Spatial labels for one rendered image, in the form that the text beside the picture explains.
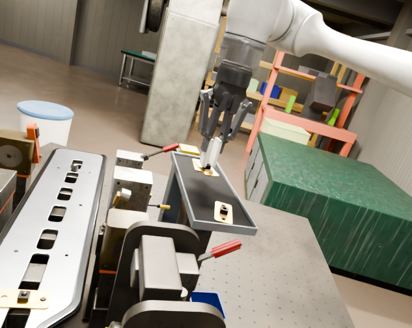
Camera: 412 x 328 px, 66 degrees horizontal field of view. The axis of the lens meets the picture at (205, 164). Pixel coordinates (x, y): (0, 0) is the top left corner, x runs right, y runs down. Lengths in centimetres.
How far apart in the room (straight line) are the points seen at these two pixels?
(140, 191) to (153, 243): 37
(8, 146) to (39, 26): 925
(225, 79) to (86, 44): 908
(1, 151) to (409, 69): 105
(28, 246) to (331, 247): 247
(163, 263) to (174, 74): 384
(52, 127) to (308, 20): 261
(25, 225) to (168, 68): 355
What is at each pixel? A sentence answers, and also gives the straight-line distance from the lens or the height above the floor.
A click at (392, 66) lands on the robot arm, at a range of 61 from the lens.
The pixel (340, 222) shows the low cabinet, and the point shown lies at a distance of 279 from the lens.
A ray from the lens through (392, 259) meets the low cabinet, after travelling 312.
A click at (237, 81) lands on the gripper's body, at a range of 69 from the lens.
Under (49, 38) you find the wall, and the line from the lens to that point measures 1019.
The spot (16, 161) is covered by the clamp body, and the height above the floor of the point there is 99.
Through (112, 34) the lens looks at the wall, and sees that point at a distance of 944.
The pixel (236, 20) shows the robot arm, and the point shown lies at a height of 153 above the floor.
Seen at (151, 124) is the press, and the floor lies 31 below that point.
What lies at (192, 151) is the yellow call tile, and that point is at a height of 116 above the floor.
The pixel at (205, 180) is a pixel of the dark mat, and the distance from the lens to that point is 81.
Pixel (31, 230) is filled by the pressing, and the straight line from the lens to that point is 81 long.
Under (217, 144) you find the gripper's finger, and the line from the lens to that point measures 75.
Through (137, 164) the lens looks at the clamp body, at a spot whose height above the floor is 105.
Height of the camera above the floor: 147
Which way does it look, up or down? 20 degrees down
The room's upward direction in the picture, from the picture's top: 17 degrees clockwise
